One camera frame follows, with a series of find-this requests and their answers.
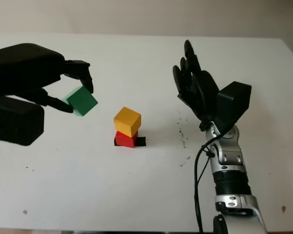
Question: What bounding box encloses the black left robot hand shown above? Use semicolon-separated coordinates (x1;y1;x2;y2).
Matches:
0;43;94;114

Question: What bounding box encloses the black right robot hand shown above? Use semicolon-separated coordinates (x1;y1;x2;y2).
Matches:
172;40;220;130

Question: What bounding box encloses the green wooden block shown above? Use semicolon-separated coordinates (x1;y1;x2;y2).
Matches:
63;85;99;117

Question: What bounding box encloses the yellow wooden block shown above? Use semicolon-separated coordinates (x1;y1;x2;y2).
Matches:
113;106;142;137

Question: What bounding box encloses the red wooden block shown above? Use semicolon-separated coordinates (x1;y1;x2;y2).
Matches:
114;131;139;148

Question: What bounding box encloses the black tape strip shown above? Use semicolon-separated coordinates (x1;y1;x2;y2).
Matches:
114;136;147;147

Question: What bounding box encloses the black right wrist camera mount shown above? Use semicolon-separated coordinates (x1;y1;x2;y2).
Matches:
211;81;252;137

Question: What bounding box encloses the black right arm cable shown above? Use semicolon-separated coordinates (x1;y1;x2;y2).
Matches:
194;136;223;234

